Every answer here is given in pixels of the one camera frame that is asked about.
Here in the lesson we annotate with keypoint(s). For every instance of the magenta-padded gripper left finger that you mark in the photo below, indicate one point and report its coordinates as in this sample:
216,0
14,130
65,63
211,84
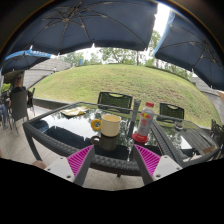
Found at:
80,161

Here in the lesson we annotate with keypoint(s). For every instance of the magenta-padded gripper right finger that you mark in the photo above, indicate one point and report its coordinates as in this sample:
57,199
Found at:
148,160

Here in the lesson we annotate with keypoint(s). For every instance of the red-capped drink bottle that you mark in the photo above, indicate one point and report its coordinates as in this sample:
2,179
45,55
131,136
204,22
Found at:
146,120

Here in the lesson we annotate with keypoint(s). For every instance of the black wicker glass-top table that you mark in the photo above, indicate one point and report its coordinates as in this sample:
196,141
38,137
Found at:
50,138
166,143

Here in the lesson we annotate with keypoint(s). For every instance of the round ashtray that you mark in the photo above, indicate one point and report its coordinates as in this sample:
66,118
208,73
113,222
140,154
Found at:
179,125

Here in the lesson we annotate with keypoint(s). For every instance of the yellow wrapper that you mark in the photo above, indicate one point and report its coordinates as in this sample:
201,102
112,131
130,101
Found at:
75,111

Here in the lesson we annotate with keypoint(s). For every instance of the dark green plastic chair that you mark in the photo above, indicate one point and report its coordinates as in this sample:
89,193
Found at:
171,110
115,100

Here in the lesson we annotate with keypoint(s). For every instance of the dark patio chair group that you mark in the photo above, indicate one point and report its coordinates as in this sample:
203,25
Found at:
217,133

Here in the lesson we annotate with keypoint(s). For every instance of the black wicker chair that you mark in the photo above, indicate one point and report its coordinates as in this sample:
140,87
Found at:
32,100
19,105

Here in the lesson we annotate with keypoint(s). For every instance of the person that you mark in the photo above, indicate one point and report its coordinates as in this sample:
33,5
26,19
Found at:
19,87
3,115

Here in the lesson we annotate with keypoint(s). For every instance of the navy umbrella with light-blue edge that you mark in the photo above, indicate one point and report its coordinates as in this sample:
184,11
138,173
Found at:
193,53

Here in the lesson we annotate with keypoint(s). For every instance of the blue umbrella with white lettering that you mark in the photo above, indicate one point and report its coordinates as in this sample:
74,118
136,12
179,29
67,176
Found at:
23,60

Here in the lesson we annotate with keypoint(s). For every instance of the large navy patio umbrella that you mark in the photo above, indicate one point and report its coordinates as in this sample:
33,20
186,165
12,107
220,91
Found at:
76,26

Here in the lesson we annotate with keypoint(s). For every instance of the grey upright post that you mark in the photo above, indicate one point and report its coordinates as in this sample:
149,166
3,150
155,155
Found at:
137,106

